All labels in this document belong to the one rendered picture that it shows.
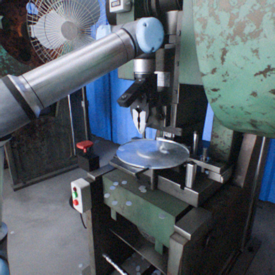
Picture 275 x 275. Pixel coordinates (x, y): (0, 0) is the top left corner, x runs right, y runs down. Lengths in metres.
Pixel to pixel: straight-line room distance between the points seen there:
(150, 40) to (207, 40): 0.17
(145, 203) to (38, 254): 0.96
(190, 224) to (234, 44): 0.54
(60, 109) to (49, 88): 1.83
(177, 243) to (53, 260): 0.99
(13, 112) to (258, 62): 0.42
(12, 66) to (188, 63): 1.45
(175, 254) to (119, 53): 0.60
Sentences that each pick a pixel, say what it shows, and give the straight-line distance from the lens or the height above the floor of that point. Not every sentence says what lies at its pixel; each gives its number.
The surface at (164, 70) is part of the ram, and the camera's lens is 0.83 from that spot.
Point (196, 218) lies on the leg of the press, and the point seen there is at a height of 0.64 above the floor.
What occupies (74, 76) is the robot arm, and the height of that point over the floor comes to 1.10.
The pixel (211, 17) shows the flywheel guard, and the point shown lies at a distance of 0.41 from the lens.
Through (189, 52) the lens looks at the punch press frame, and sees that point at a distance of 0.72.
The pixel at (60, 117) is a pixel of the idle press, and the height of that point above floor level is 0.58.
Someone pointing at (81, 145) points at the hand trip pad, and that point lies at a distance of 1.02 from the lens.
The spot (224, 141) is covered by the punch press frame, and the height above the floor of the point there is 0.79.
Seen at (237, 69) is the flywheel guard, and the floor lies 1.12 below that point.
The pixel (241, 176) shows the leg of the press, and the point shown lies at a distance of 1.10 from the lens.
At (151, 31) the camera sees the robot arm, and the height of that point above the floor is 1.19.
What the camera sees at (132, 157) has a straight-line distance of 0.83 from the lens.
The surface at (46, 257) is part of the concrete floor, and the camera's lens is 1.60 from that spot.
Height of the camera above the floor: 1.13
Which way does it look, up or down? 20 degrees down
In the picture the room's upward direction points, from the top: straight up
